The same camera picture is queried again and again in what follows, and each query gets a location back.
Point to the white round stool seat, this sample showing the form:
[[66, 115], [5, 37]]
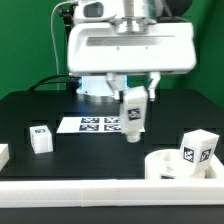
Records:
[[168, 164]]

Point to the white U-shaped fence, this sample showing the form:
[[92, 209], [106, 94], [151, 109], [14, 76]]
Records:
[[112, 192]]

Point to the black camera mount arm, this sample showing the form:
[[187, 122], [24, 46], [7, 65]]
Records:
[[67, 17]]

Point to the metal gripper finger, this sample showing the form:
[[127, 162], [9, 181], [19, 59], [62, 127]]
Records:
[[154, 79], [112, 81]]

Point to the white marker paper sheet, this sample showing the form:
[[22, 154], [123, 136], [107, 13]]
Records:
[[90, 125]]

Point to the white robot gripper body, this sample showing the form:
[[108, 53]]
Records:
[[95, 48]]

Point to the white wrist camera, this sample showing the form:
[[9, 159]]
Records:
[[89, 11]]

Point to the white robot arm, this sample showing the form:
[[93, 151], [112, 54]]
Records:
[[139, 15]]

